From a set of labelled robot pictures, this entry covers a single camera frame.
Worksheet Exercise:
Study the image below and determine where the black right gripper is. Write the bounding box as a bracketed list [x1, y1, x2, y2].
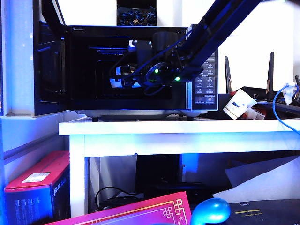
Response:
[114, 40, 155, 82]

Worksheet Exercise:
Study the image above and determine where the black glass microwave door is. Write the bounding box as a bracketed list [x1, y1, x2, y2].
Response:
[2, 0, 70, 117]

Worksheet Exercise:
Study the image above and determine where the black Midea microwave oven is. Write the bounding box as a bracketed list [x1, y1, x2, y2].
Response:
[64, 23, 219, 122]

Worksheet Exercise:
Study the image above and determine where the pink gold-pattern gift box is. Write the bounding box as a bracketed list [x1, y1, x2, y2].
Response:
[45, 191, 192, 225]

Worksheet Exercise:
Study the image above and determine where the black gold-print box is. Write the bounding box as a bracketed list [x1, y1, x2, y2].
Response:
[225, 199, 300, 225]

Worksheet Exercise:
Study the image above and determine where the white table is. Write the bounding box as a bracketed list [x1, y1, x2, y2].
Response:
[58, 118, 300, 218]

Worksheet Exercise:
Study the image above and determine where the black computer case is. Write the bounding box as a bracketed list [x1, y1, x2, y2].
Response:
[135, 154, 182, 186]

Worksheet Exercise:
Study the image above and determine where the white blue-print paper cup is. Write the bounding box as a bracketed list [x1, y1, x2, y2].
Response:
[222, 89, 256, 120]

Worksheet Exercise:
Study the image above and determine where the white office partition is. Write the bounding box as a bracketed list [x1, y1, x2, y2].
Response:
[0, 0, 71, 165]

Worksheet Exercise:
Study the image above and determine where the black power adapter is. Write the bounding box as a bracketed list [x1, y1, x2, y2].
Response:
[102, 196, 145, 210]

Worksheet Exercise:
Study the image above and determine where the red white small packet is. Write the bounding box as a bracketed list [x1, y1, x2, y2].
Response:
[243, 106, 267, 120]

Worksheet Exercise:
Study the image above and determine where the black router with antennas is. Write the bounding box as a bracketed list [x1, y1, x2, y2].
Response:
[206, 52, 300, 120]

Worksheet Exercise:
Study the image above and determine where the white foam sheet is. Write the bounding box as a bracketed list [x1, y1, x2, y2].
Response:
[225, 156, 300, 188]
[212, 168, 300, 204]

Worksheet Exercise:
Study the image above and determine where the glossy blue round object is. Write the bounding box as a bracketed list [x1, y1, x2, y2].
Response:
[189, 198, 231, 225]

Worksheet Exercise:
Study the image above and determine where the red and blue carton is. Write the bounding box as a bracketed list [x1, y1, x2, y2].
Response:
[4, 151, 71, 225]

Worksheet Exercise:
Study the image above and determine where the white tape tag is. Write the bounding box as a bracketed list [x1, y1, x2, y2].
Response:
[281, 82, 300, 105]

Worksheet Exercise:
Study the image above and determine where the thin black cable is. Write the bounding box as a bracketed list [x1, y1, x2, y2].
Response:
[94, 186, 141, 211]

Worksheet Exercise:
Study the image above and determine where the blue network cable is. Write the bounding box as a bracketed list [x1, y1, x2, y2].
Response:
[271, 83, 300, 132]

